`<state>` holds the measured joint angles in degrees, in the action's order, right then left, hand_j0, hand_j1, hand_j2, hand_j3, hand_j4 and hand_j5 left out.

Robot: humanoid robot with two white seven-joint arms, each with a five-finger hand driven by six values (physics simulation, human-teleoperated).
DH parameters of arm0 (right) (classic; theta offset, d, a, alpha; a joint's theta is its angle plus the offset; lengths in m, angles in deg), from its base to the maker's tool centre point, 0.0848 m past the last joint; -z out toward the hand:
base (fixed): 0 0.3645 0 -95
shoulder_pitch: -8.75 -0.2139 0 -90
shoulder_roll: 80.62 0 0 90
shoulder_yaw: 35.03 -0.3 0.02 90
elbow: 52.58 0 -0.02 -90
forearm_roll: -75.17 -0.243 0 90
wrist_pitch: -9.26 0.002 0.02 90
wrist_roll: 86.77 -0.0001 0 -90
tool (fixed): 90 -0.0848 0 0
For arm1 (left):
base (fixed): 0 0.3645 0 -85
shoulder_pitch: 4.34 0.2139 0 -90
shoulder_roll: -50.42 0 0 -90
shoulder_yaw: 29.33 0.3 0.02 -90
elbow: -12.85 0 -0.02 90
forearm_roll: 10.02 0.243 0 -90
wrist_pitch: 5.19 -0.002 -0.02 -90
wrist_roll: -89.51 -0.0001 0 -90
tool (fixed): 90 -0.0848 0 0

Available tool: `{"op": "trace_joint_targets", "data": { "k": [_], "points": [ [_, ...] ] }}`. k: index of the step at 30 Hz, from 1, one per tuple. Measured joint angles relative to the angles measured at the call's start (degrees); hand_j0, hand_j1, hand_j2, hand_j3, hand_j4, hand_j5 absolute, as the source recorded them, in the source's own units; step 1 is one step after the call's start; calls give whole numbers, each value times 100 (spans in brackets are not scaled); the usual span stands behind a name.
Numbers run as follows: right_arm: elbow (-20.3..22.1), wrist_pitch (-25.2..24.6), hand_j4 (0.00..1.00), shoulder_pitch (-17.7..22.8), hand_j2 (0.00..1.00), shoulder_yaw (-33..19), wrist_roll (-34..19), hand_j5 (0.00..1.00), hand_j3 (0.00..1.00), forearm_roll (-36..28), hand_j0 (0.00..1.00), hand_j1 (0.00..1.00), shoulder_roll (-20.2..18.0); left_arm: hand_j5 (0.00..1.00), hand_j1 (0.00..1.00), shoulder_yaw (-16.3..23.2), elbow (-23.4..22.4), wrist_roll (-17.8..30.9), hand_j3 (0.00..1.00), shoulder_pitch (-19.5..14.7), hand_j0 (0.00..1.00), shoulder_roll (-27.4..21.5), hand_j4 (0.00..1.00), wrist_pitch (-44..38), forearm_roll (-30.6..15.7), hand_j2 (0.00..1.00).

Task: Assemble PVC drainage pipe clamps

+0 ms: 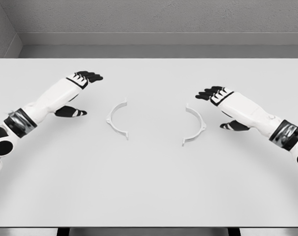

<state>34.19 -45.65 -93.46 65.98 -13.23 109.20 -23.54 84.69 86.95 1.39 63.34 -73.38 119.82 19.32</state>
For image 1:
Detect wide white table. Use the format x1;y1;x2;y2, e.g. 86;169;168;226
0;58;298;236

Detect right robot hand, striped fingers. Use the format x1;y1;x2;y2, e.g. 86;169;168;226
195;86;260;131

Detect left robot hand, striped fingers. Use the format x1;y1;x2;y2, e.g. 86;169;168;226
40;71;104;118

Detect white half-ring pipe clamp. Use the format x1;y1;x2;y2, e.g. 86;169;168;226
182;103;207;148
106;97;130;141

